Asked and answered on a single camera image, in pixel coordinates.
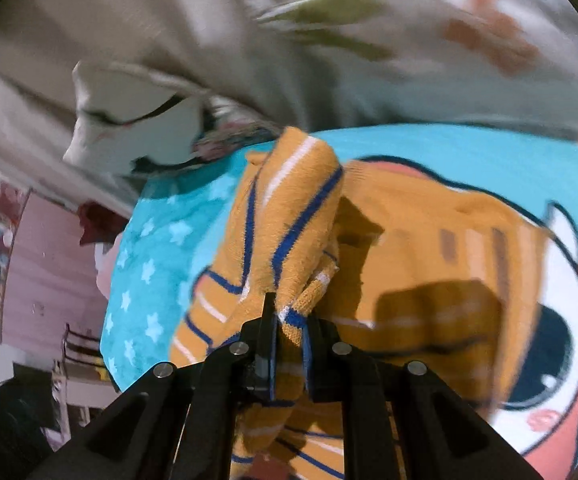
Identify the orange striped knit sweater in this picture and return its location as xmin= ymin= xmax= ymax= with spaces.
xmin=170 ymin=128 xmax=550 ymax=479

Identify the turquoise cartoon fleece blanket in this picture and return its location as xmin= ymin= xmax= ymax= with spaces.
xmin=101 ymin=125 xmax=578 ymax=479

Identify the pink cabinet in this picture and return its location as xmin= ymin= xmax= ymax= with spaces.
xmin=0 ymin=193 xmax=106 ymax=359

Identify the dark red cloth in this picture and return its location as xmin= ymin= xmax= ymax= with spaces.
xmin=77 ymin=202 xmax=128 ymax=246

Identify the white eyelash print cushion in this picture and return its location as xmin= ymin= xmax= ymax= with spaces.
xmin=61 ymin=58 xmax=281 ymax=179

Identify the white floral pillow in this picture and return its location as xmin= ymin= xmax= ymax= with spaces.
xmin=165 ymin=0 xmax=578 ymax=139

